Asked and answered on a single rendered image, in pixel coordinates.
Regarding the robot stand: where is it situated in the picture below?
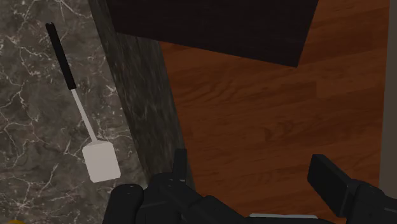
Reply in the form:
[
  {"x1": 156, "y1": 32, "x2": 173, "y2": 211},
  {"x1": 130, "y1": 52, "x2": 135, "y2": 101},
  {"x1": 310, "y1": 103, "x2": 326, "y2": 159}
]
[{"x1": 105, "y1": 0, "x2": 319, "y2": 68}]

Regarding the white spatula with black handle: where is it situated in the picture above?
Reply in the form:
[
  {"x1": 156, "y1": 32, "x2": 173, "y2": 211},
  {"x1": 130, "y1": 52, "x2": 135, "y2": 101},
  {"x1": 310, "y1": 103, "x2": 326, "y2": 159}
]
[{"x1": 45, "y1": 22, "x2": 122, "y2": 184}]

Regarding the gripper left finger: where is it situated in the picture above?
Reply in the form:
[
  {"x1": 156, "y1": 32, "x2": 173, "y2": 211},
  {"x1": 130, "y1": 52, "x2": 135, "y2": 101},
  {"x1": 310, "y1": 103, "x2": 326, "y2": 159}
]
[{"x1": 102, "y1": 148, "x2": 249, "y2": 224}]

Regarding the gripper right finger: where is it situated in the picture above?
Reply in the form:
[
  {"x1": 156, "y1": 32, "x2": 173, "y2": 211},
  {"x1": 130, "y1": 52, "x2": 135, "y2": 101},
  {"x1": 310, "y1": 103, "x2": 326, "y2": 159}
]
[{"x1": 307, "y1": 153, "x2": 397, "y2": 224}]

